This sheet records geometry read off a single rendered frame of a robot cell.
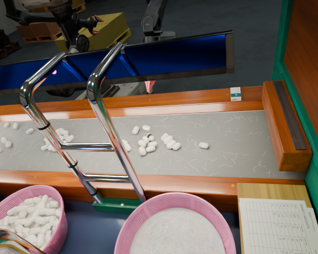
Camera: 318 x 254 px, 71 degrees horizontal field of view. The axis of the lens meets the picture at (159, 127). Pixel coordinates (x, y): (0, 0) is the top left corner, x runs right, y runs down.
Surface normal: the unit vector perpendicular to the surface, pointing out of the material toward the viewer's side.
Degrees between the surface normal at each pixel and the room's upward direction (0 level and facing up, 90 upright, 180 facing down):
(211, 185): 0
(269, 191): 0
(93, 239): 0
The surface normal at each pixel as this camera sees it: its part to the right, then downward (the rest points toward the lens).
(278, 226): -0.22, -0.73
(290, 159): -0.18, 0.68
